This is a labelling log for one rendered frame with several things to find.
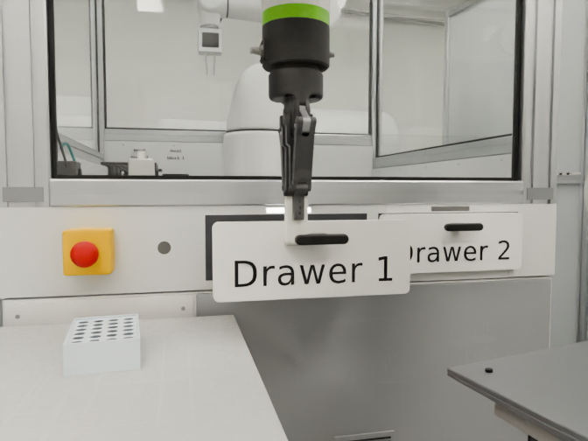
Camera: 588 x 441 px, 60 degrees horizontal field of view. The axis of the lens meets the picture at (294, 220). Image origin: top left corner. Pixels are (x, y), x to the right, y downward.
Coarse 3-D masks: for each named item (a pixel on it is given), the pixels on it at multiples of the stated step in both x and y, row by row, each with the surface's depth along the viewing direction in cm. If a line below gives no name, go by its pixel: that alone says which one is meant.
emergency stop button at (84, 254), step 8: (72, 248) 76; (80, 248) 76; (88, 248) 76; (96, 248) 77; (72, 256) 76; (80, 256) 76; (88, 256) 76; (96, 256) 77; (80, 264) 76; (88, 264) 77
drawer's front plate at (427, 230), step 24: (384, 216) 92; (408, 216) 93; (432, 216) 94; (456, 216) 95; (480, 216) 97; (504, 216) 98; (432, 240) 95; (456, 240) 96; (480, 240) 97; (504, 240) 98; (432, 264) 95; (456, 264) 96; (480, 264) 97; (504, 264) 98
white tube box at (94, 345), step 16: (80, 320) 69; (96, 320) 69; (112, 320) 70; (128, 320) 69; (80, 336) 62; (96, 336) 62; (112, 336) 63; (128, 336) 62; (64, 352) 58; (80, 352) 58; (96, 352) 59; (112, 352) 59; (128, 352) 60; (64, 368) 58; (80, 368) 58; (96, 368) 59; (112, 368) 59; (128, 368) 60
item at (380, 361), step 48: (432, 288) 97; (480, 288) 100; (528, 288) 102; (288, 336) 92; (336, 336) 94; (384, 336) 96; (432, 336) 98; (480, 336) 100; (528, 336) 102; (288, 384) 92; (336, 384) 94; (384, 384) 96; (432, 384) 98; (288, 432) 93; (336, 432) 95; (384, 432) 96; (432, 432) 99; (480, 432) 101
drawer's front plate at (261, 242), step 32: (224, 224) 69; (256, 224) 70; (320, 224) 72; (352, 224) 73; (384, 224) 74; (224, 256) 70; (256, 256) 71; (288, 256) 72; (320, 256) 73; (352, 256) 74; (224, 288) 70; (256, 288) 71; (288, 288) 72; (320, 288) 73; (352, 288) 74; (384, 288) 75
